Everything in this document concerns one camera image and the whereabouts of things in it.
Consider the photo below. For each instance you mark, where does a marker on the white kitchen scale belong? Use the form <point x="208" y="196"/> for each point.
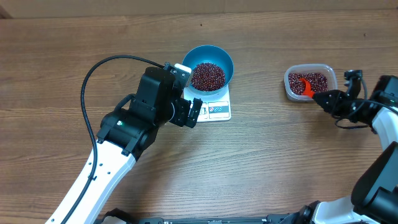
<point x="216" y="105"/>

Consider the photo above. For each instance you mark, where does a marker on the clear plastic container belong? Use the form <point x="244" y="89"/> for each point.
<point x="309" y="68"/>

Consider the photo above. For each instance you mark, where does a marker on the red beans in container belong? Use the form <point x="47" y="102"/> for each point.
<point x="318" y="82"/>

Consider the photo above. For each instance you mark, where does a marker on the red measuring scoop blue handle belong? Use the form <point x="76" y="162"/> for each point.
<point x="308" y="88"/>

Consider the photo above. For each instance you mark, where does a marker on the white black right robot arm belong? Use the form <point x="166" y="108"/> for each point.
<point x="374" y="197"/>

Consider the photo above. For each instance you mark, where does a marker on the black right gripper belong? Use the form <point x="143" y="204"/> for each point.
<point x="337" y="101"/>

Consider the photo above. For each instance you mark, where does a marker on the red beans in bowl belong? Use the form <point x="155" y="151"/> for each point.
<point x="208" y="77"/>

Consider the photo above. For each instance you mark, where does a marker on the blue bowl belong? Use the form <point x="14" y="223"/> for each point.
<point x="211" y="54"/>

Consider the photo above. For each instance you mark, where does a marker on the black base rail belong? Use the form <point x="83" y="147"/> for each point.
<point x="118" y="216"/>

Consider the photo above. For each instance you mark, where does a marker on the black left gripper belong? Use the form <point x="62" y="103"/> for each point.
<point x="183" y="108"/>

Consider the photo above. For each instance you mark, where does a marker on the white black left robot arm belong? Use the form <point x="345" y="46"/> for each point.
<point x="124" y="135"/>

